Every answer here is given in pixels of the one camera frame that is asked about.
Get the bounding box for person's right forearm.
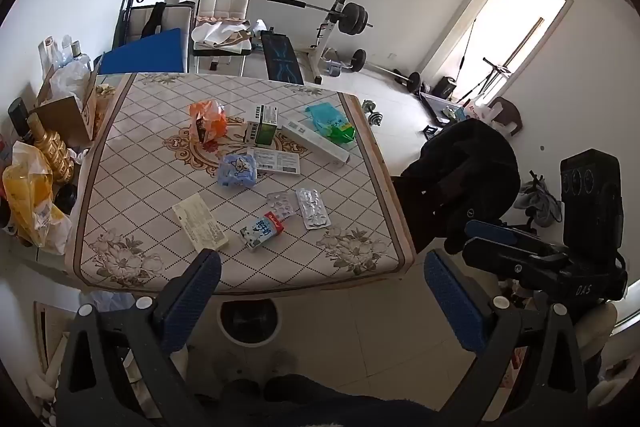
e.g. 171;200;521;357
567;302;618;400

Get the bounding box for white barcode medicine box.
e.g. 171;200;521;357
247;147;302;176

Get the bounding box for orange snack bag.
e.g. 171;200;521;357
189;99;228;145

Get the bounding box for white barbell rack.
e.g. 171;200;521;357
300;0;373;84

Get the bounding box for cream flat box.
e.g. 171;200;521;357
171;194;230;251

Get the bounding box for small dumbbell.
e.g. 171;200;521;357
362;99;386;125

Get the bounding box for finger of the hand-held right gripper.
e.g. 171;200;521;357
465;219;566;258
461;239;573;290

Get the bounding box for small milk carton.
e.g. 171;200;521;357
239;212;286;253

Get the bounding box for green white carton box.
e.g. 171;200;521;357
244;103;282;146

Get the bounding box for long white box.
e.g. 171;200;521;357
280;119;351;168

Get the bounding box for clear blister pack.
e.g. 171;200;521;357
265;189;300;220

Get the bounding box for black speaker box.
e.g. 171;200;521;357
432;77;458;100

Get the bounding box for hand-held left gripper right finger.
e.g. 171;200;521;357
424;251;592;427

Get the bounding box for barbell with black plates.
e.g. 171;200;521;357
250;0;374;38

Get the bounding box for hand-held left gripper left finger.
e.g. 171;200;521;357
52;248;222;427

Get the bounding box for blue tissue packet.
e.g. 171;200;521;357
218;153;258;188

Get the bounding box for silver blister pack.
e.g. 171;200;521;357
295;187;332;230

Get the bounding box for grey shoes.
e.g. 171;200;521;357
515;179;563;228

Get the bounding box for white trash bin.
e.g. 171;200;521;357
217;299;281;348

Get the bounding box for black jacket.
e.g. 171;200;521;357
392;119;521;255

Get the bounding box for white cloth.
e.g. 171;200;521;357
192;19;253;48

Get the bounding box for golden bottle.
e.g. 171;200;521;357
25;114;76;182

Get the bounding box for brown plastic stool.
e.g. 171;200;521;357
492;97;524;138

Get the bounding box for yellow plastic bag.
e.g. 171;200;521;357
2;142;73;255

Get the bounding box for floor barbell with plates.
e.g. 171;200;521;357
350;49;427;95

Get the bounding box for brown cardboard box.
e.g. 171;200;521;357
32;64;101;148

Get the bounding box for white plastic bag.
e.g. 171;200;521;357
50;59;92;100

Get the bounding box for black weight bench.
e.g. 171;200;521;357
260;31;306;85

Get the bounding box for blue green rice bag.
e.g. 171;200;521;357
305;102;357;144

